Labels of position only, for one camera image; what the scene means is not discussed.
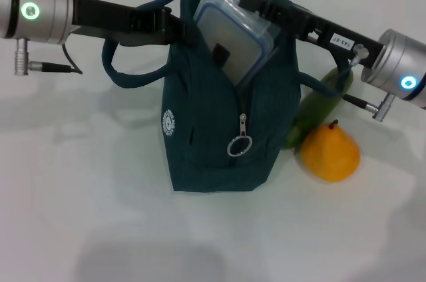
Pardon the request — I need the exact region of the yellow orange pear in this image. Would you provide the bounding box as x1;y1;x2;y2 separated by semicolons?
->
301;119;361;182

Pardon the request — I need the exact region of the arm cable with plug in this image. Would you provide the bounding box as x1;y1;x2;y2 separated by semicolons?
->
13;37;83;76
335;45;397;123

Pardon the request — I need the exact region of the clear plastic food container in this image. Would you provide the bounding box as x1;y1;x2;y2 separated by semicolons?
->
192;0;282;92

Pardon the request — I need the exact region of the green cucumber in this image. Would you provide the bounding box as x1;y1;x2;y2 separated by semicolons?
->
282;65;355;149

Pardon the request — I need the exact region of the dark teal fabric lunch bag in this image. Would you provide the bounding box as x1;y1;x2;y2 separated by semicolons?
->
101;0;340;193

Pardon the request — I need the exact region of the left arm cable with plug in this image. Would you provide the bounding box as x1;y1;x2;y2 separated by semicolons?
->
13;37;83;76

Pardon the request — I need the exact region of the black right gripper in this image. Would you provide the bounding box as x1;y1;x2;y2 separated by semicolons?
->
212;0;386;69

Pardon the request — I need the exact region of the right arm cable with plug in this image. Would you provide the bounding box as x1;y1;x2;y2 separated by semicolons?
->
335;45;397;123

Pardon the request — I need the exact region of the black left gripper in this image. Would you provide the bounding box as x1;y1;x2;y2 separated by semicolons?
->
71;0;198;47

